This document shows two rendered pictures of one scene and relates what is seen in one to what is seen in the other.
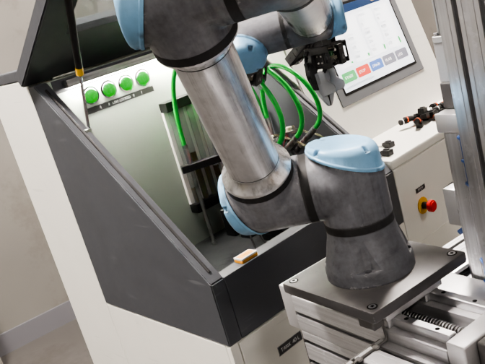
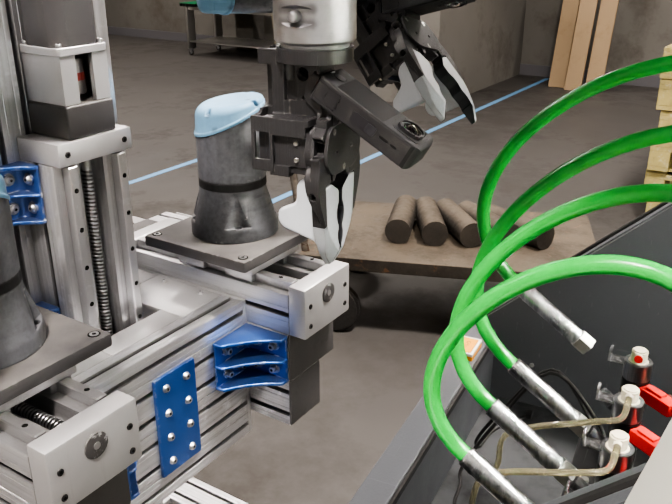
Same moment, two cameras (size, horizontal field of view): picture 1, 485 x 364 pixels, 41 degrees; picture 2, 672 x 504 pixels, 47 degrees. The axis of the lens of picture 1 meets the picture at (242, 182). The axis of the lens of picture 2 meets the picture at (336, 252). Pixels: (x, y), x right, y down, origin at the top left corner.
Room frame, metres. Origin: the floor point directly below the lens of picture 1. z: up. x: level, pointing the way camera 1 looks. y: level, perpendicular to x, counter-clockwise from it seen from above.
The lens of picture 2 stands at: (2.24, -0.57, 1.52)
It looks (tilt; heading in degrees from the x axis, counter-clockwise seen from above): 23 degrees down; 154
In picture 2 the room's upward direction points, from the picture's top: straight up
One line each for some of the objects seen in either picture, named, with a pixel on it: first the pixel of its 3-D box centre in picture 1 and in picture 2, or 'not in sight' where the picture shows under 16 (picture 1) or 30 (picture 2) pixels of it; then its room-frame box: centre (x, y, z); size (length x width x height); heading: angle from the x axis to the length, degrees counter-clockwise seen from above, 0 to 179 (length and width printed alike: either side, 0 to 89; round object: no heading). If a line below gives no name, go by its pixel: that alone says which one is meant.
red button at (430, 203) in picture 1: (428, 205); not in sight; (1.81, -0.51, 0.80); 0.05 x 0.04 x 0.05; 128
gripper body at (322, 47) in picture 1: (322, 44); (308, 110); (1.58, -0.28, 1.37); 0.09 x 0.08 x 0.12; 38
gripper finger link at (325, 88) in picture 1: (327, 89); (320, 212); (1.57, -0.26, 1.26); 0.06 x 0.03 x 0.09; 38
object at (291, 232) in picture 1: (314, 248); (413, 484); (1.57, -0.13, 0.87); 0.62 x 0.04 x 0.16; 128
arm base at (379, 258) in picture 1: (364, 241); (233, 201); (1.02, -0.17, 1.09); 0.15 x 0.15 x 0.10
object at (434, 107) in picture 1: (429, 111); not in sight; (2.09, -0.66, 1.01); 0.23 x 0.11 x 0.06; 128
